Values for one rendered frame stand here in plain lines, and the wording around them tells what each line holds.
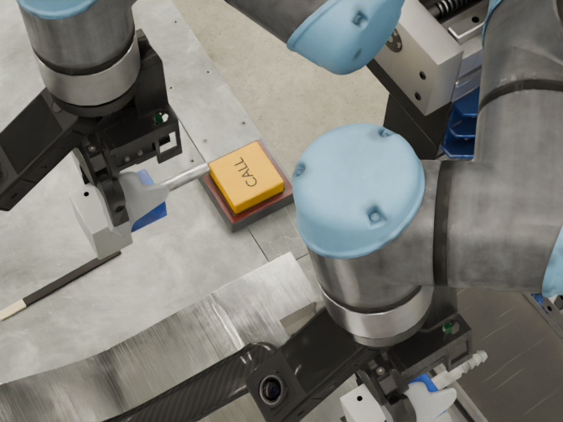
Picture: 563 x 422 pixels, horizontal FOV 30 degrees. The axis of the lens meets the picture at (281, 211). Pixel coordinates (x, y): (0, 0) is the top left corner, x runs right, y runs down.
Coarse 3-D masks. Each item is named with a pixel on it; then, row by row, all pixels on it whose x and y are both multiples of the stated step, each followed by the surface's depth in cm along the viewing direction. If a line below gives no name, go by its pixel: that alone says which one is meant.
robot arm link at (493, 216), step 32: (512, 96) 62; (544, 96) 61; (480, 128) 63; (512, 128) 61; (544, 128) 60; (480, 160) 62; (512, 160) 60; (544, 160) 59; (448, 192) 59; (480, 192) 59; (512, 192) 58; (544, 192) 58; (448, 224) 59; (480, 224) 58; (512, 224) 58; (544, 224) 57; (448, 256) 59; (480, 256) 59; (512, 256) 58; (544, 256) 58; (480, 288) 61; (512, 288) 60; (544, 288) 59
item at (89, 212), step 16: (144, 176) 99; (176, 176) 100; (192, 176) 100; (80, 192) 96; (80, 208) 95; (96, 208) 95; (160, 208) 98; (80, 224) 99; (96, 224) 95; (144, 224) 99; (96, 240) 96; (112, 240) 97; (128, 240) 99
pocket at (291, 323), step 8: (312, 304) 99; (320, 304) 99; (296, 312) 99; (304, 312) 100; (312, 312) 101; (280, 320) 98; (288, 320) 99; (296, 320) 100; (304, 320) 101; (288, 328) 100; (296, 328) 100
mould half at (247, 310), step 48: (240, 288) 99; (288, 288) 99; (144, 336) 97; (192, 336) 97; (240, 336) 97; (288, 336) 97; (0, 384) 91; (48, 384) 93; (96, 384) 95; (144, 384) 95
